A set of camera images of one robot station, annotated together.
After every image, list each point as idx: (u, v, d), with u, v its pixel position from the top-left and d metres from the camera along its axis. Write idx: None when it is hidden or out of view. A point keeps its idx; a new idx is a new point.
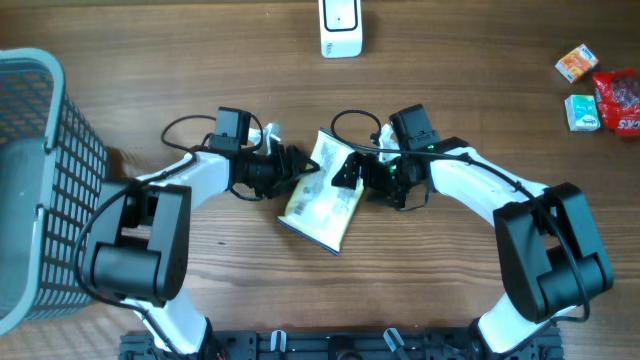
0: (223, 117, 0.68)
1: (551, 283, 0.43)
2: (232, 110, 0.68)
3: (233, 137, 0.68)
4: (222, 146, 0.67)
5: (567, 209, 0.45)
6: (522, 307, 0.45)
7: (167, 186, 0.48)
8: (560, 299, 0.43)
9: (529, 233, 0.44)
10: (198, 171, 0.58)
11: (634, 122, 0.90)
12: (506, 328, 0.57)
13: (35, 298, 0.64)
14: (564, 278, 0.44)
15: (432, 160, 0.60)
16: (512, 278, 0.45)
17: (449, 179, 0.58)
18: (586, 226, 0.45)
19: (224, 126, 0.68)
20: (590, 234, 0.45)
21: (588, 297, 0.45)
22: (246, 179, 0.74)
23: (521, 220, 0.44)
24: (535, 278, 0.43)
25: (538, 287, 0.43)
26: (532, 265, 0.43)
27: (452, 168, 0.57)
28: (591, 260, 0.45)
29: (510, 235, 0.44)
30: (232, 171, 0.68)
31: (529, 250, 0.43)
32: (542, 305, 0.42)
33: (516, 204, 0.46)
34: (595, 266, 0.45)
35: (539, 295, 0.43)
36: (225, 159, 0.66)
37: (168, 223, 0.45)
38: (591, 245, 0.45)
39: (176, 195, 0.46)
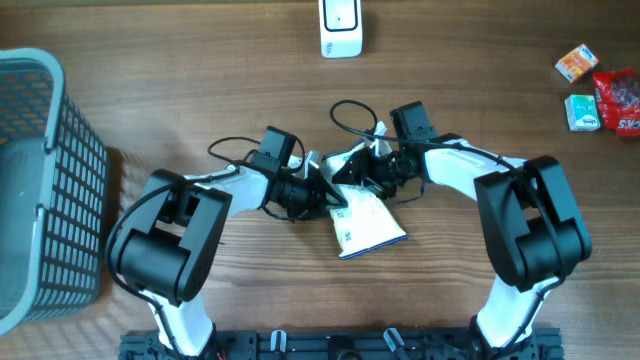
0: (269, 137, 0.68)
1: (531, 247, 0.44)
2: (280, 132, 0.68)
3: (275, 158, 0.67)
4: (264, 166, 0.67)
5: (544, 178, 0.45)
6: (506, 273, 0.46)
7: (211, 189, 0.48)
8: (540, 264, 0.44)
9: (507, 198, 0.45)
10: (237, 181, 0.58)
11: (634, 122, 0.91)
12: (501, 319, 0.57)
13: (35, 297, 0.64)
14: (545, 244, 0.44)
15: (425, 150, 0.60)
16: (494, 244, 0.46)
17: (443, 168, 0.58)
18: (563, 193, 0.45)
19: (268, 145, 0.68)
20: (565, 202, 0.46)
21: (568, 264, 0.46)
22: (280, 198, 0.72)
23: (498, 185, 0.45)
24: (512, 240, 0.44)
25: (516, 250, 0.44)
26: (511, 228, 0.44)
27: (445, 156, 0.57)
28: (570, 228, 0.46)
29: (488, 199, 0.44)
30: (270, 191, 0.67)
31: (509, 214, 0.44)
32: (519, 268, 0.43)
33: (495, 174, 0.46)
34: (573, 233, 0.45)
35: (518, 257, 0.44)
36: (264, 178, 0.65)
37: (204, 224, 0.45)
38: (568, 211, 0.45)
39: (218, 201, 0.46)
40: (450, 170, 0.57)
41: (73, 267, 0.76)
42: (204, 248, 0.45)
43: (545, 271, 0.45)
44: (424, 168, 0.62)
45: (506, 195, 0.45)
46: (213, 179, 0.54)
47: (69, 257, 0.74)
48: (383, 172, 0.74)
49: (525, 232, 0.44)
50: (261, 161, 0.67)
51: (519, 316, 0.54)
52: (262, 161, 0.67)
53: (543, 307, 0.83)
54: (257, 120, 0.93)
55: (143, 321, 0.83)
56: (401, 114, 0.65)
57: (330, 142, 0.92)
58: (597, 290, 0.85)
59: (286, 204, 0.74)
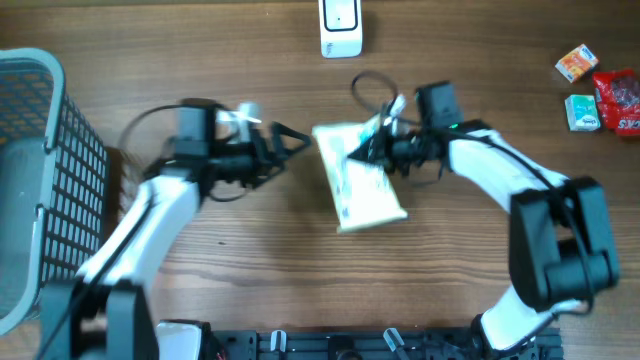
0: (186, 117, 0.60)
1: (557, 272, 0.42)
2: (195, 107, 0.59)
3: (200, 140, 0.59)
4: (192, 152, 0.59)
5: (583, 200, 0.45)
6: (527, 295, 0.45)
7: (116, 286, 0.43)
8: (566, 290, 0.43)
9: (544, 218, 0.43)
10: (151, 229, 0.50)
11: (634, 122, 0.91)
12: (506, 326, 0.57)
13: (35, 297, 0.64)
14: (572, 270, 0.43)
15: (453, 140, 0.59)
16: (520, 263, 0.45)
17: (463, 159, 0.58)
18: (599, 220, 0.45)
19: (188, 126, 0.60)
20: (600, 228, 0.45)
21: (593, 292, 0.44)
22: (222, 174, 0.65)
23: (536, 205, 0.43)
24: (540, 268, 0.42)
25: (543, 275, 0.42)
26: (544, 249, 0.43)
27: (472, 150, 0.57)
28: (599, 256, 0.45)
29: (525, 213, 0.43)
30: (202, 186, 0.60)
31: (542, 234, 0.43)
32: (544, 292, 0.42)
33: (535, 190, 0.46)
34: (602, 262, 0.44)
35: (543, 282, 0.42)
36: (192, 170, 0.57)
37: (125, 326, 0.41)
38: (600, 240, 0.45)
39: (128, 297, 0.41)
40: (473, 164, 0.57)
41: (73, 267, 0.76)
42: (135, 351, 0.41)
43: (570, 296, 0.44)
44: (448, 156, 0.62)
45: (545, 213, 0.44)
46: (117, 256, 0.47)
47: (69, 256, 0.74)
48: (398, 149, 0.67)
49: (557, 254, 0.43)
50: (187, 148, 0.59)
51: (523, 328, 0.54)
52: (189, 147, 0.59)
53: None
54: None
55: None
56: (429, 94, 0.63)
57: None
58: None
59: (232, 178, 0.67)
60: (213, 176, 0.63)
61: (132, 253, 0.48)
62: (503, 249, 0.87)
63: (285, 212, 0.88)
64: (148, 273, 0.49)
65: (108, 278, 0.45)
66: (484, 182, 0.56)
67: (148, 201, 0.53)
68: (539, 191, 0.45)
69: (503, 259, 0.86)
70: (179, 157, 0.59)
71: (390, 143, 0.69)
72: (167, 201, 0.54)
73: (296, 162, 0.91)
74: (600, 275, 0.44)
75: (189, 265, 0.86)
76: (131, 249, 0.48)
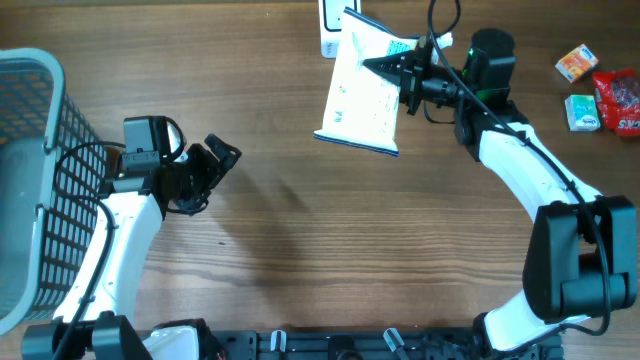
0: (131, 131, 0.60)
1: (573, 287, 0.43)
2: (139, 120, 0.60)
3: (151, 150, 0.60)
4: (143, 164, 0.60)
5: (614, 220, 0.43)
6: (537, 303, 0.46)
7: (102, 317, 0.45)
8: (579, 306, 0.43)
9: (568, 236, 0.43)
10: (122, 251, 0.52)
11: (634, 122, 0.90)
12: (511, 329, 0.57)
13: (36, 297, 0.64)
14: (588, 288, 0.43)
15: (486, 131, 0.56)
16: (536, 273, 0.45)
17: (491, 149, 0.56)
18: (630, 243, 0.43)
19: (137, 140, 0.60)
20: (628, 250, 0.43)
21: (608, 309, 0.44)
22: (182, 192, 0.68)
23: (564, 221, 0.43)
24: (556, 282, 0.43)
25: (558, 289, 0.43)
26: (563, 267, 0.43)
27: (504, 144, 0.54)
28: (620, 276, 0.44)
29: (550, 229, 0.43)
30: (162, 192, 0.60)
31: (562, 251, 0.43)
32: (556, 305, 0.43)
33: (563, 204, 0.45)
34: (622, 283, 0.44)
35: (557, 296, 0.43)
36: (149, 175, 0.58)
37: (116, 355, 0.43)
38: (625, 261, 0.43)
39: (114, 328, 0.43)
40: (503, 158, 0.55)
41: (73, 267, 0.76)
42: None
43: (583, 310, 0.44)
44: (478, 143, 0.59)
45: (568, 231, 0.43)
46: (91, 288, 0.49)
47: (69, 256, 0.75)
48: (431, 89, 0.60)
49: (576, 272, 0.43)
50: (138, 160, 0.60)
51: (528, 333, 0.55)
52: (139, 160, 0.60)
53: None
54: (257, 120, 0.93)
55: (143, 321, 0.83)
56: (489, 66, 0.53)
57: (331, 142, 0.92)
58: None
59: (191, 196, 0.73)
60: (174, 187, 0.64)
61: (106, 286, 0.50)
62: (503, 249, 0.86)
63: (285, 212, 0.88)
64: (127, 294, 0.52)
65: (87, 317, 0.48)
66: (508, 175, 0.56)
67: (109, 225, 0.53)
68: (568, 208, 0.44)
69: (503, 259, 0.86)
70: (134, 170, 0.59)
71: (426, 73, 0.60)
72: (129, 221, 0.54)
73: (296, 163, 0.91)
74: (617, 294, 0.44)
75: (190, 265, 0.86)
76: (104, 282, 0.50)
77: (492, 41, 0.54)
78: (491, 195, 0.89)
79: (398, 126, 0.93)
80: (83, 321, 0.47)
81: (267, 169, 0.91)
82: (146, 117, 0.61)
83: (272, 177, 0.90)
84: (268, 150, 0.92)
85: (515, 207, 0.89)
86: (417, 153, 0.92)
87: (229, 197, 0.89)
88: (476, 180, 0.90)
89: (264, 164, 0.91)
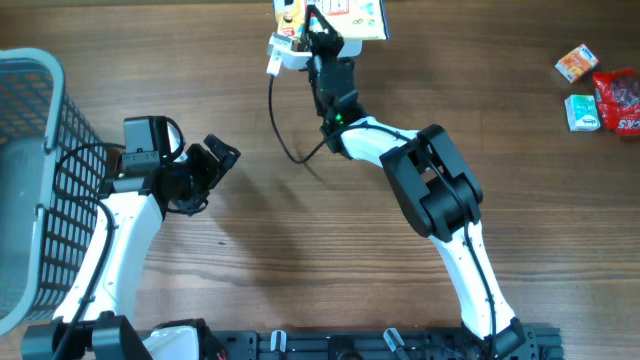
0: (131, 131, 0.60)
1: (434, 204, 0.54)
2: (140, 120, 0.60)
3: (151, 150, 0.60)
4: (144, 164, 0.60)
5: (435, 144, 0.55)
6: (418, 226, 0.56)
7: (102, 318, 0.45)
8: (444, 215, 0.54)
9: (409, 170, 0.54)
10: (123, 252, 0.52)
11: (634, 123, 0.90)
12: (465, 293, 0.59)
13: (35, 297, 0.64)
14: (444, 199, 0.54)
15: (342, 132, 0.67)
16: (409, 209, 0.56)
17: (359, 147, 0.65)
18: (451, 154, 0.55)
19: (137, 140, 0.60)
20: (455, 160, 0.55)
21: (470, 208, 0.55)
22: (182, 192, 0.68)
23: (402, 164, 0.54)
24: (418, 203, 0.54)
25: (424, 210, 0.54)
26: (414, 189, 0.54)
27: (355, 135, 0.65)
28: (461, 180, 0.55)
29: (390, 170, 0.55)
30: (161, 191, 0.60)
31: (407, 179, 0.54)
32: (428, 222, 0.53)
33: (398, 149, 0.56)
34: (466, 185, 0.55)
35: (425, 215, 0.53)
36: (149, 175, 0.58)
37: (116, 354, 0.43)
38: (457, 167, 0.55)
39: (115, 328, 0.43)
40: (362, 149, 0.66)
41: (73, 267, 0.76)
42: None
43: (452, 219, 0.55)
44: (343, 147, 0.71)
45: (406, 164, 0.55)
46: (91, 290, 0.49)
47: (69, 256, 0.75)
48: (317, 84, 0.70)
49: (426, 190, 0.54)
50: (138, 160, 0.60)
51: (469, 280, 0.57)
52: (139, 159, 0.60)
53: (543, 308, 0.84)
54: (257, 120, 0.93)
55: (143, 321, 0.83)
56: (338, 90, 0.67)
57: None
58: (596, 291, 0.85)
59: (189, 197, 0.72)
60: (173, 188, 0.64)
61: (105, 286, 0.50)
62: (503, 249, 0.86)
63: (285, 212, 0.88)
64: (127, 295, 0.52)
65: (87, 317, 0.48)
66: (374, 159, 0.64)
67: (109, 225, 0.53)
68: (401, 150, 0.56)
69: (503, 259, 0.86)
70: (133, 170, 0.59)
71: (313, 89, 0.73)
72: (129, 221, 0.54)
73: (296, 163, 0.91)
74: (469, 194, 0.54)
75: (189, 265, 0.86)
76: (104, 282, 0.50)
77: (334, 68, 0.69)
78: (491, 195, 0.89)
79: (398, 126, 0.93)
80: (83, 320, 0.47)
81: (267, 169, 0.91)
82: (146, 117, 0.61)
83: (271, 177, 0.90)
84: (268, 150, 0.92)
85: (515, 207, 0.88)
86: None
87: (229, 198, 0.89)
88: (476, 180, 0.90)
89: (264, 164, 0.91)
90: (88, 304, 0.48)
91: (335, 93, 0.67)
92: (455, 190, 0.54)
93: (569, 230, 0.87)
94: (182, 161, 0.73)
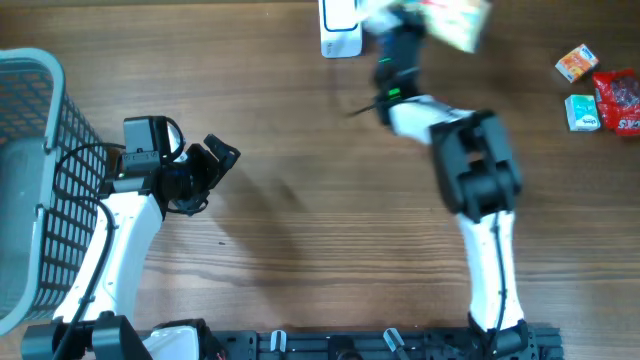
0: (131, 131, 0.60)
1: (471, 182, 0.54)
2: (140, 120, 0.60)
3: (151, 150, 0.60)
4: (144, 164, 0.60)
5: (484, 127, 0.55)
6: (449, 202, 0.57)
7: (102, 318, 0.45)
8: (479, 197, 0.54)
9: (451, 145, 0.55)
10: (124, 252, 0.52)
11: (634, 123, 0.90)
12: (480, 281, 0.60)
13: (35, 297, 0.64)
14: (483, 181, 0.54)
15: (398, 107, 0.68)
16: (443, 183, 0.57)
17: (405, 122, 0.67)
18: (499, 140, 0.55)
19: (137, 140, 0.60)
20: (500, 147, 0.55)
21: (507, 196, 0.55)
22: (182, 192, 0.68)
23: (445, 139, 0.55)
24: (455, 178, 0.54)
25: (460, 186, 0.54)
26: (456, 164, 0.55)
27: (405, 109, 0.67)
28: (502, 168, 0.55)
29: (437, 140, 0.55)
30: (161, 191, 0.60)
31: (445, 154, 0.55)
32: (462, 198, 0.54)
33: (444, 125, 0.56)
34: (507, 173, 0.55)
35: (461, 191, 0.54)
36: (149, 175, 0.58)
37: (116, 355, 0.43)
38: (500, 154, 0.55)
39: (115, 328, 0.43)
40: (405, 125, 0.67)
41: (73, 267, 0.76)
42: None
43: (486, 203, 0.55)
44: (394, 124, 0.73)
45: (453, 138, 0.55)
46: (91, 290, 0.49)
47: (69, 256, 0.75)
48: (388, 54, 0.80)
49: (468, 169, 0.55)
50: (138, 160, 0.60)
51: (487, 267, 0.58)
52: (139, 159, 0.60)
53: (543, 308, 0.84)
54: (257, 120, 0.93)
55: (143, 321, 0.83)
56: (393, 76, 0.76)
57: (331, 142, 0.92)
58: (596, 291, 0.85)
59: (189, 198, 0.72)
60: (172, 188, 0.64)
61: (105, 286, 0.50)
62: None
63: (285, 212, 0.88)
64: (127, 295, 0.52)
65: (87, 318, 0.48)
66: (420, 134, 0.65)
67: (109, 226, 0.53)
68: (448, 126, 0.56)
69: None
70: (133, 170, 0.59)
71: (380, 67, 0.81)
72: (129, 221, 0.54)
73: (296, 163, 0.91)
74: (507, 182, 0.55)
75: (190, 265, 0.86)
76: (104, 282, 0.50)
77: (407, 41, 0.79)
78: None
79: None
80: (83, 321, 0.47)
81: (268, 169, 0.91)
82: (146, 117, 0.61)
83: (272, 177, 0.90)
84: (268, 150, 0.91)
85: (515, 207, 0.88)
86: (416, 152, 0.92)
87: (229, 198, 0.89)
88: None
89: (264, 164, 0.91)
90: (87, 305, 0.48)
91: (399, 66, 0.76)
92: (494, 175, 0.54)
93: (569, 230, 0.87)
94: (182, 162, 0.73)
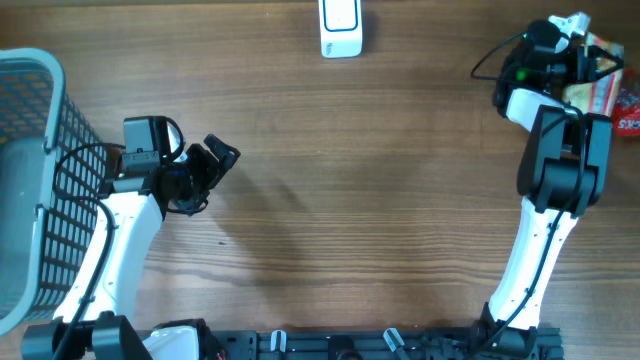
0: (131, 130, 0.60)
1: (553, 168, 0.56)
2: (140, 120, 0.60)
3: (151, 150, 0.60)
4: (144, 164, 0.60)
5: (594, 127, 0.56)
6: (525, 181, 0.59)
7: (102, 318, 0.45)
8: (554, 185, 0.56)
9: (556, 130, 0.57)
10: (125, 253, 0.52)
11: (634, 123, 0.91)
12: (511, 274, 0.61)
13: (36, 297, 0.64)
14: (567, 172, 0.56)
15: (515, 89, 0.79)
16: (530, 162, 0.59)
17: (522, 106, 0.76)
18: (599, 144, 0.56)
19: (137, 140, 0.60)
20: (598, 152, 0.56)
21: (583, 199, 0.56)
22: (182, 192, 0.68)
23: (559, 123, 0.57)
24: (540, 159, 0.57)
25: (542, 168, 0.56)
26: (550, 148, 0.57)
27: (527, 94, 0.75)
28: (591, 171, 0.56)
29: (541, 121, 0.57)
30: (161, 192, 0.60)
31: (550, 137, 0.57)
32: (537, 178, 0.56)
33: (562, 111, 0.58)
34: (592, 177, 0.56)
35: (539, 171, 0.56)
36: (150, 176, 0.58)
37: (116, 354, 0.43)
38: (595, 159, 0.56)
39: (115, 328, 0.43)
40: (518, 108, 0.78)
41: (73, 267, 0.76)
42: None
43: (559, 196, 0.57)
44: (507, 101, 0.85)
45: (559, 127, 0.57)
46: (90, 290, 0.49)
47: (69, 256, 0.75)
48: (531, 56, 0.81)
49: (556, 156, 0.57)
50: (138, 160, 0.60)
51: (525, 259, 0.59)
52: (139, 159, 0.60)
53: (543, 308, 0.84)
54: (257, 121, 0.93)
55: (143, 321, 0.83)
56: (533, 47, 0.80)
57: (331, 142, 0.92)
58: (596, 290, 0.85)
59: (190, 197, 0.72)
60: (173, 188, 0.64)
61: (105, 286, 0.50)
62: (503, 249, 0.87)
63: (285, 212, 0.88)
64: (127, 294, 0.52)
65: (86, 317, 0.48)
66: (523, 122, 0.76)
67: (109, 226, 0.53)
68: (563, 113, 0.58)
69: (502, 259, 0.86)
70: (133, 170, 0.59)
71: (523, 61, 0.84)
72: (129, 221, 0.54)
73: (296, 163, 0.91)
74: (586, 186, 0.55)
75: (190, 265, 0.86)
76: (104, 281, 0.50)
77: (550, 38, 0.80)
78: (491, 195, 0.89)
79: (398, 126, 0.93)
80: (83, 321, 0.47)
81: (267, 169, 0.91)
82: (146, 117, 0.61)
83: (272, 177, 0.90)
84: (268, 150, 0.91)
85: (515, 207, 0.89)
86: (417, 152, 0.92)
87: (229, 198, 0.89)
88: (476, 180, 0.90)
89: (264, 164, 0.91)
90: (88, 304, 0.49)
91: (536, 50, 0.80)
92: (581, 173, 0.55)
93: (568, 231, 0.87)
94: (182, 161, 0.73)
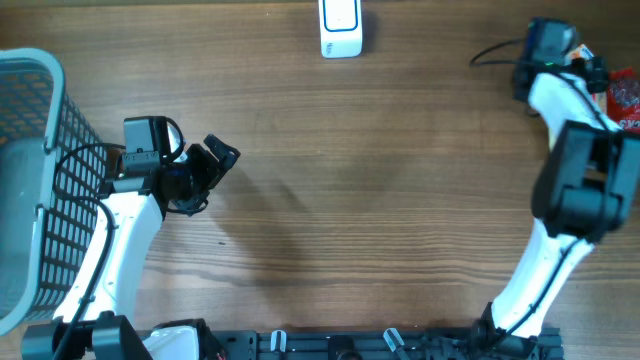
0: (131, 130, 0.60)
1: (574, 192, 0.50)
2: (140, 119, 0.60)
3: (151, 150, 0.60)
4: (144, 164, 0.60)
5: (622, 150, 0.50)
6: (541, 201, 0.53)
7: (101, 318, 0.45)
8: (574, 211, 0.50)
9: (579, 150, 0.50)
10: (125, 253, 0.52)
11: (634, 123, 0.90)
12: (517, 286, 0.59)
13: (36, 297, 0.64)
14: (590, 197, 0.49)
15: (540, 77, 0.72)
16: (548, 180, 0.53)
17: (548, 100, 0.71)
18: (626, 168, 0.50)
19: (137, 140, 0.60)
20: (626, 177, 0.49)
21: (605, 226, 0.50)
22: (182, 192, 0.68)
23: (582, 142, 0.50)
24: (561, 182, 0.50)
25: (562, 192, 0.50)
26: (574, 169, 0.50)
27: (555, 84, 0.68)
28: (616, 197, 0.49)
29: (566, 140, 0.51)
30: (161, 192, 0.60)
31: (575, 157, 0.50)
32: (554, 203, 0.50)
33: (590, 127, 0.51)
34: (617, 204, 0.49)
35: (558, 196, 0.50)
36: (149, 176, 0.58)
37: (116, 354, 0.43)
38: (621, 185, 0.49)
39: (114, 328, 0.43)
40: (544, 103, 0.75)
41: (73, 267, 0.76)
42: None
43: (578, 223, 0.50)
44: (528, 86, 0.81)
45: (584, 148, 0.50)
46: (91, 290, 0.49)
47: (69, 256, 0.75)
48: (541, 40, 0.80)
49: (579, 180, 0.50)
50: (138, 160, 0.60)
51: (533, 278, 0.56)
52: (139, 159, 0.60)
53: None
54: (257, 120, 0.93)
55: (143, 321, 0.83)
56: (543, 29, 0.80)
57: (331, 142, 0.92)
58: (596, 290, 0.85)
59: (190, 197, 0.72)
60: (173, 188, 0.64)
61: (106, 286, 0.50)
62: (503, 249, 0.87)
63: (285, 212, 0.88)
64: (127, 294, 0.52)
65: (86, 317, 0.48)
66: (550, 118, 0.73)
67: (109, 225, 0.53)
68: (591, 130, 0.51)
69: (503, 259, 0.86)
70: (133, 171, 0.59)
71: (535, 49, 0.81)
72: (129, 221, 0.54)
73: (296, 163, 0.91)
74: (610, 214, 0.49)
75: (189, 265, 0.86)
76: (104, 282, 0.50)
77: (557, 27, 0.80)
78: (491, 195, 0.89)
79: (398, 126, 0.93)
80: (83, 320, 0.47)
81: (267, 169, 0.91)
82: (146, 117, 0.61)
83: (272, 177, 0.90)
84: (268, 150, 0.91)
85: (515, 207, 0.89)
86: (417, 152, 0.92)
87: (229, 198, 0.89)
88: (476, 180, 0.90)
89: (264, 164, 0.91)
90: (88, 305, 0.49)
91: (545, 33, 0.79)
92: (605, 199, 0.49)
93: None
94: (182, 161, 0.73)
